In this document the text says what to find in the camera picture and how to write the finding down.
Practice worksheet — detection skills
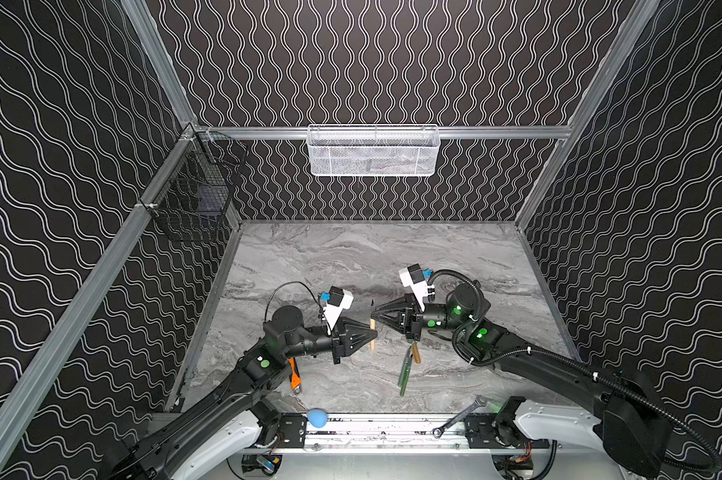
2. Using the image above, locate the black wire basket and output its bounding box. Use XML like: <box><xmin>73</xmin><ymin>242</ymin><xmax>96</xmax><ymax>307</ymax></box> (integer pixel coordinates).
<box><xmin>147</xmin><ymin>129</ymin><xmax>246</xmax><ymax>244</ymax></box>

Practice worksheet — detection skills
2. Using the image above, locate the blue ball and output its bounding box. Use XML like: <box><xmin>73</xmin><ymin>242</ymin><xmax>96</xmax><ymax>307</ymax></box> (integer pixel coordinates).
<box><xmin>306</xmin><ymin>408</ymin><xmax>329</xmax><ymax>429</ymax></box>

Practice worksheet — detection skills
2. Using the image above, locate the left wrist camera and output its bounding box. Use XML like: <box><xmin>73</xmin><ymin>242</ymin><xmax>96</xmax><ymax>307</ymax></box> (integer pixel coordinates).
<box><xmin>319</xmin><ymin>286</ymin><xmax>354</xmax><ymax>334</ymax></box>

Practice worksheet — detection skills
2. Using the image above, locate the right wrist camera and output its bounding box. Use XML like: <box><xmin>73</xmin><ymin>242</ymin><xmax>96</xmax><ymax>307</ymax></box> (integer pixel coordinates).
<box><xmin>398</xmin><ymin>264</ymin><xmax>435</xmax><ymax>311</ymax></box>

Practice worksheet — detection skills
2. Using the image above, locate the white wire mesh basket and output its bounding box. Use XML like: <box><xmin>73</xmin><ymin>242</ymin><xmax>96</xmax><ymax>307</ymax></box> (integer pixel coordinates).
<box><xmin>306</xmin><ymin>124</ymin><xmax>441</xmax><ymax>177</ymax></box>

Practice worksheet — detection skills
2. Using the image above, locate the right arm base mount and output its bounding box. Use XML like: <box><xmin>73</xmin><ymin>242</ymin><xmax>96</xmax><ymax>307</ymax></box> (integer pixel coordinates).
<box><xmin>464</xmin><ymin>413</ymin><xmax>550</xmax><ymax>451</ymax></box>

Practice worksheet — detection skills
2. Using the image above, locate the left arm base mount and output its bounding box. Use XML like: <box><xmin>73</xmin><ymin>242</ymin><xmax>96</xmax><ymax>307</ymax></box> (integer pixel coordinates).
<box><xmin>251</xmin><ymin>413</ymin><xmax>309</xmax><ymax>450</ymax></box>

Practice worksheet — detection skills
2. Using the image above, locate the silver wrench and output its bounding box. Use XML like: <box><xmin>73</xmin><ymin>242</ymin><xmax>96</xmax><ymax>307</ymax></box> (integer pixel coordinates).
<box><xmin>431</xmin><ymin>395</ymin><xmax>488</xmax><ymax>439</ymax></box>

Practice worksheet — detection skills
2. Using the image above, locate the tan pen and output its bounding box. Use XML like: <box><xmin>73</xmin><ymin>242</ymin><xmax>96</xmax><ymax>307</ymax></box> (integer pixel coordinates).
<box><xmin>369</xmin><ymin>318</ymin><xmax>377</xmax><ymax>352</ymax></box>

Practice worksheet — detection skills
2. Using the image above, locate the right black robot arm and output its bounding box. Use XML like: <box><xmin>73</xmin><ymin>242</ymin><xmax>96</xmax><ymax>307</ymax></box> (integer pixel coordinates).
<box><xmin>371</xmin><ymin>282</ymin><xmax>722</xmax><ymax>478</ymax></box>

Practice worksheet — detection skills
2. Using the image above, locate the orange utility knife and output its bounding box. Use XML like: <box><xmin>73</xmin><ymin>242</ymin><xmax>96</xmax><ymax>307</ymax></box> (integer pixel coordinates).
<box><xmin>289</xmin><ymin>358</ymin><xmax>302</xmax><ymax>395</ymax></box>

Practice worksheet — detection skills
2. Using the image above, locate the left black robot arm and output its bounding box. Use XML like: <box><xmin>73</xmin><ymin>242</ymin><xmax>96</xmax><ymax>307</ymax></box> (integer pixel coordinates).
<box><xmin>98</xmin><ymin>305</ymin><xmax>378</xmax><ymax>479</ymax></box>

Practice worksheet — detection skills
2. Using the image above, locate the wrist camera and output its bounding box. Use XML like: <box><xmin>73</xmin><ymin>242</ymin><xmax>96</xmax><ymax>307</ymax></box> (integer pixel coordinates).
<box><xmin>398</xmin><ymin>264</ymin><xmax>435</xmax><ymax>311</ymax></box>
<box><xmin>319</xmin><ymin>286</ymin><xmax>354</xmax><ymax>334</ymax></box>

